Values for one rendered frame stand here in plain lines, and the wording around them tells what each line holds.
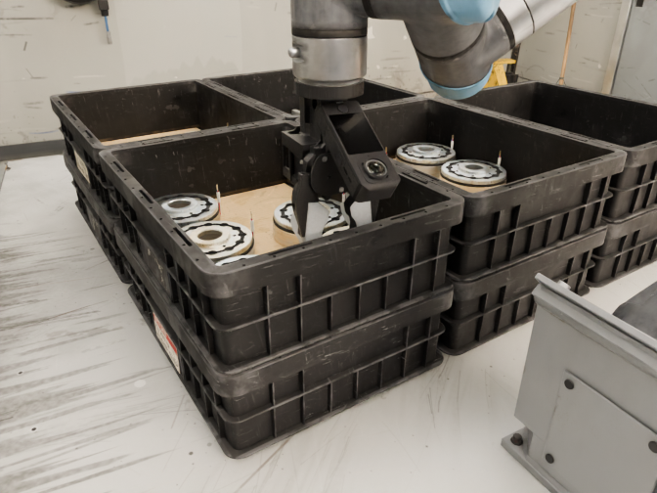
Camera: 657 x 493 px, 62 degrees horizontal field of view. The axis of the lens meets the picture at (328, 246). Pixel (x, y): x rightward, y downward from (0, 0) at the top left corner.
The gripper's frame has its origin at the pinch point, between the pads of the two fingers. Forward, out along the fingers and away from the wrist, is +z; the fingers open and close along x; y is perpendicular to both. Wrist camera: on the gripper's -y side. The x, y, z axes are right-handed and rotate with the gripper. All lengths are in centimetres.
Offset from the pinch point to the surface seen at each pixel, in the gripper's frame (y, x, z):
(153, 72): 344, -38, 37
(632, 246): -2, -50, 9
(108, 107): 68, 16, -5
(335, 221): 7.0, -3.4, -1.3
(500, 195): -7.1, -16.6, -7.6
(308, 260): -10.0, 8.0, -6.9
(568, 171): -5.6, -28.6, -8.0
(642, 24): 204, -328, 8
